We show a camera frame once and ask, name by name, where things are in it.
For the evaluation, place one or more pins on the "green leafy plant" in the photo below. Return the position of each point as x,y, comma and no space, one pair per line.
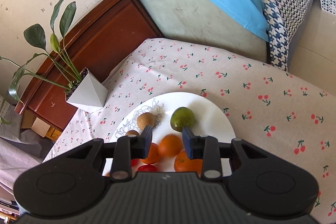
54,49

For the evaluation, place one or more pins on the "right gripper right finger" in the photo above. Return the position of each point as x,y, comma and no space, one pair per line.
204,148

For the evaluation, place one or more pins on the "green fruit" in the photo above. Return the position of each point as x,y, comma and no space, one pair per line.
181,118

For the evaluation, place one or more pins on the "large orange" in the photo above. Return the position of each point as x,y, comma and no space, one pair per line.
183,164

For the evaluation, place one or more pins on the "white geometric plant pot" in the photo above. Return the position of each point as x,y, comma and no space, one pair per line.
89,95

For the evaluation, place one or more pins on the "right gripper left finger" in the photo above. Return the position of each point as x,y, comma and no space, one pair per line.
127,148

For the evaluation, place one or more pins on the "brown kiwi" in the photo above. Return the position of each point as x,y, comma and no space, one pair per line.
145,119
132,133

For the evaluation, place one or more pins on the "red cherry tomato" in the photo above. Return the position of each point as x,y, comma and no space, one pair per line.
147,168
134,162

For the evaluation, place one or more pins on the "cardboard box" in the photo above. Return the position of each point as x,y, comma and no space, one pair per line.
31,121

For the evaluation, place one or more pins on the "orange pair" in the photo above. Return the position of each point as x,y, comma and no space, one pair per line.
170,146
153,155

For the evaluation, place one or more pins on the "green sofa armrest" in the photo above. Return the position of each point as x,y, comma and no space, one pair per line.
203,22

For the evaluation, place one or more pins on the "dark wooden cabinet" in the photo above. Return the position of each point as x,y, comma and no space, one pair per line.
99,41

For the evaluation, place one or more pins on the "white floral plate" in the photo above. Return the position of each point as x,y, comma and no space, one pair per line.
209,119

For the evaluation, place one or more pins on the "cherry print tablecloth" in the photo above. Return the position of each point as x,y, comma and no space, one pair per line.
267,107

